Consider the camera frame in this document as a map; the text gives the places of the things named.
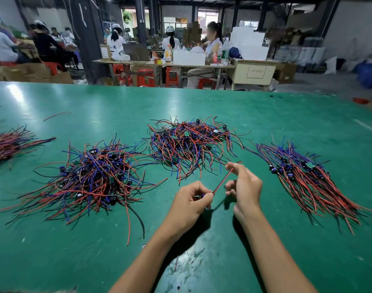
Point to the person's right hand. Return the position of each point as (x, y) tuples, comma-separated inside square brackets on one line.
[(246, 191)]

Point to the person's left hand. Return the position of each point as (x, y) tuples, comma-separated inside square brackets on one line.
[(185, 210)]

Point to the person's left forearm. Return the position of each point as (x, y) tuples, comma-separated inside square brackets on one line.
[(140, 268)]

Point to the person's right forearm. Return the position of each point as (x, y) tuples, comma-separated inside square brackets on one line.
[(277, 259)]

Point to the red plastic stool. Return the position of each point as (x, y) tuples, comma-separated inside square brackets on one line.
[(51, 67), (172, 77), (122, 75), (206, 83)]

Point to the cream cabinet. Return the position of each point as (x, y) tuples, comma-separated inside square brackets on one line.
[(253, 73)]

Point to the brown cardboard box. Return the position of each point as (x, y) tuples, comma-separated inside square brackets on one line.
[(285, 72)]

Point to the dark blue bag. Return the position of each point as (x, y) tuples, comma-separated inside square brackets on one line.
[(235, 52)]

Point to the row of white containers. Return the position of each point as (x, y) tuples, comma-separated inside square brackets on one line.
[(189, 57)]

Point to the small red floor object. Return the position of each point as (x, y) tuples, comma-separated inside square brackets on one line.
[(361, 100)]

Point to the stack of white boxes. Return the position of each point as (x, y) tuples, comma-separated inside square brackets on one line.
[(249, 42)]

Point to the long wooden work table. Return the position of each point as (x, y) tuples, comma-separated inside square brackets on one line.
[(164, 62)]

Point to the heap of blue bags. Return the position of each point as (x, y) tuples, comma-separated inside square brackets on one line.
[(369, 75)]

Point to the dark pillar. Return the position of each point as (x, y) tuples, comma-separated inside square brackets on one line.
[(88, 33)]

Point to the row of cardboard boxes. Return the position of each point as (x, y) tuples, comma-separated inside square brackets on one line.
[(30, 72)]

